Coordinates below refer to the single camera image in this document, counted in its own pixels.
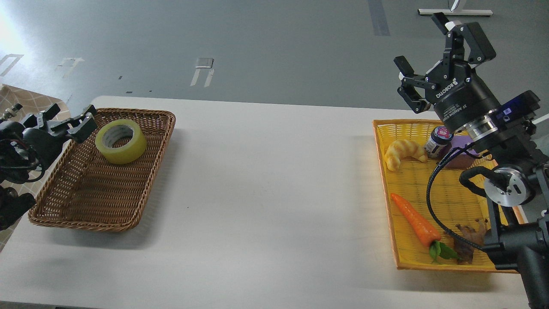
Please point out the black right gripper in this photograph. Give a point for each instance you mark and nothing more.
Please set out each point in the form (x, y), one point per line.
(462, 98)

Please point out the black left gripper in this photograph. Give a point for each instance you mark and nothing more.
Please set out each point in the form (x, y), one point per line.
(48, 143)

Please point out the yellow tape roll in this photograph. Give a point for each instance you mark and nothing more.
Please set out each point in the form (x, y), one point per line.
(121, 142)

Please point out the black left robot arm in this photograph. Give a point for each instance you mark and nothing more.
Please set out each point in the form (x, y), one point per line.
(18, 162)

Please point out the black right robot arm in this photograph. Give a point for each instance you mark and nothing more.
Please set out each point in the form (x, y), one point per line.
(521, 176)

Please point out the beige checkered cloth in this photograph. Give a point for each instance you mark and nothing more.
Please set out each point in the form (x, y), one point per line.
(31, 103)

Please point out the white stand base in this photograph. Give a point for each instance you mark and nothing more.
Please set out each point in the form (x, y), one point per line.
(457, 8)

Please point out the brown wicker basket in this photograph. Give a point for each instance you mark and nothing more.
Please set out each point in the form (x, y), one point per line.
(84, 191)

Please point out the small dark jar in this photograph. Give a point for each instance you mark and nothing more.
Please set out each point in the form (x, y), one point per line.
(439, 139)

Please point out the purple block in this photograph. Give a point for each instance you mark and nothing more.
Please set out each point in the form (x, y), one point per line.
(463, 161)

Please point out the toy croissant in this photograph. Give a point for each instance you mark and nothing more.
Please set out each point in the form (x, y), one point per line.
(401, 149)

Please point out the white caster leg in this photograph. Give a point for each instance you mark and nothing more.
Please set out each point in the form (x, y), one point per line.
(540, 120)

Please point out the yellow plastic basket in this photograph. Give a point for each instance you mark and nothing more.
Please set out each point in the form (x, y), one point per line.
(452, 203)

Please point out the orange toy carrot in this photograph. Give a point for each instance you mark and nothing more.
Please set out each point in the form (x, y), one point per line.
(425, 232)

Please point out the brown toy animal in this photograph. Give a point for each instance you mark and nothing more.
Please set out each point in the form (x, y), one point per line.
(464, 251)

